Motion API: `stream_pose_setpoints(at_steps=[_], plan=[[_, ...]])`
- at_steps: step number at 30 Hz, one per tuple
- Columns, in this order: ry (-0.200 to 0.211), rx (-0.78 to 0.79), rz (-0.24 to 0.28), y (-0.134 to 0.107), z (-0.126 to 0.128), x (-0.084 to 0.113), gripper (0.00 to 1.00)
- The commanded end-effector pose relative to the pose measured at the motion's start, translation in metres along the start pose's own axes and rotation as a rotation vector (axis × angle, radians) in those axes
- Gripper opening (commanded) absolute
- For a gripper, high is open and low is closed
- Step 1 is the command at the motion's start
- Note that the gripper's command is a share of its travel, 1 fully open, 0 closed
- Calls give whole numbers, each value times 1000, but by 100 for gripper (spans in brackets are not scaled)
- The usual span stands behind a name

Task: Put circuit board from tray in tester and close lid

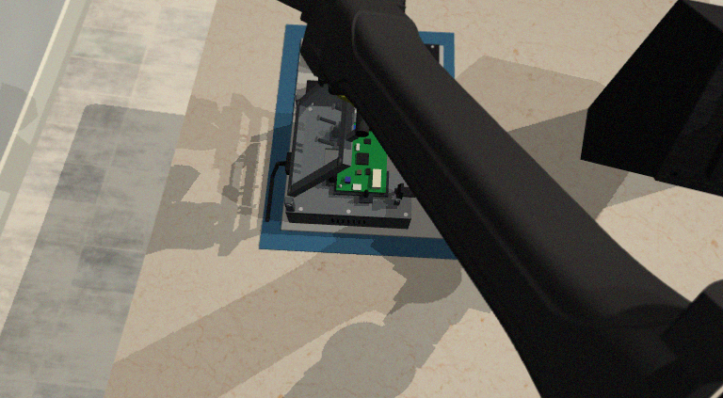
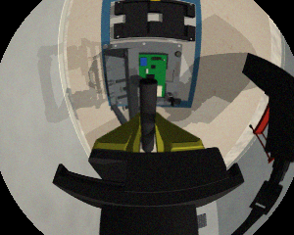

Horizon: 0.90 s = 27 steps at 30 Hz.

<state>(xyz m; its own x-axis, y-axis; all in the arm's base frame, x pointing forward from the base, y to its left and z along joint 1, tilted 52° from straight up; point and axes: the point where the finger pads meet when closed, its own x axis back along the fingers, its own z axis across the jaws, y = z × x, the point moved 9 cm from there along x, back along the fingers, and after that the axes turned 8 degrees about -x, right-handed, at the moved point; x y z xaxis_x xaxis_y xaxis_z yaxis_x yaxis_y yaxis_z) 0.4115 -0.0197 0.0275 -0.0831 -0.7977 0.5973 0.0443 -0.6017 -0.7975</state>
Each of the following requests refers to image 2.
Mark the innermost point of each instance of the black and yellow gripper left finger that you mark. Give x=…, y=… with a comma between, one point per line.
x=122, y=137

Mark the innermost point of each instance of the green circuit board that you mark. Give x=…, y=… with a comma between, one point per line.
x=153, y=66

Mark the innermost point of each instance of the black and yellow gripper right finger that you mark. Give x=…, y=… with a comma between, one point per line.
x=173, y=138

